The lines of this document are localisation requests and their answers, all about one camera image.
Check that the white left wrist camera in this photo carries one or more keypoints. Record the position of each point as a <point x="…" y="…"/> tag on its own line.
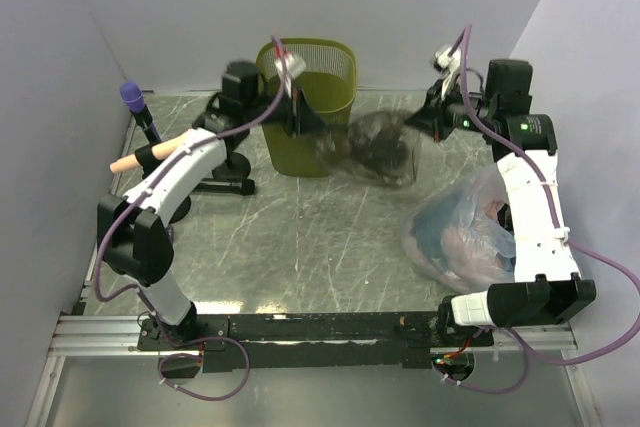
<point x="288" y="64"/>

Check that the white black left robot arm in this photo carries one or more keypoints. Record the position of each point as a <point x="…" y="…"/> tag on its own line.
<point x="132" y="229"/>

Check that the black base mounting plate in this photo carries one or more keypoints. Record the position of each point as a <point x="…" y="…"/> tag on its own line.
<point x="229" y="342"/>

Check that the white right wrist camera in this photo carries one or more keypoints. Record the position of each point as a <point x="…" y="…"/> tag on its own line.
<point x="447" y="63"/>

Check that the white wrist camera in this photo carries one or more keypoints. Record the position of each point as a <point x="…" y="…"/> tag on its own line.
<point x="447" y="63"/>
<point x="288" y="64"/>

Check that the translucent bag with clothes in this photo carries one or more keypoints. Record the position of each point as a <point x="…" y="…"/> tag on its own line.
<point x="455" y="237"/>

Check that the purple microphone on stand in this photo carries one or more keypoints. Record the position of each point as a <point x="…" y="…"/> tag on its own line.
<point x="133" y="98"/>

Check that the grey translucent trash bag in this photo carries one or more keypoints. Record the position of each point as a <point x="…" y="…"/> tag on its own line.
<point x="376" y="147"/>

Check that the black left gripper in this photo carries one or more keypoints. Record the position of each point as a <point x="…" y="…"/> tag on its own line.
<point x="300" y="117"/>

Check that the aluminium rail frame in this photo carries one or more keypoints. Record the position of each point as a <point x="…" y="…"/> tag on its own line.
<point x="94" y="376"/>

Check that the olive green mesh trash bin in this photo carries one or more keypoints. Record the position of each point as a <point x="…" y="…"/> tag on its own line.
<point x="328" y="87"/>

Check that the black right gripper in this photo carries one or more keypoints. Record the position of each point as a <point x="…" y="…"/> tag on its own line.
<point x="433" y="121"/>

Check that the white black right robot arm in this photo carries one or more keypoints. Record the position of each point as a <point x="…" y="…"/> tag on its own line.
<point x="548" y="288"/>

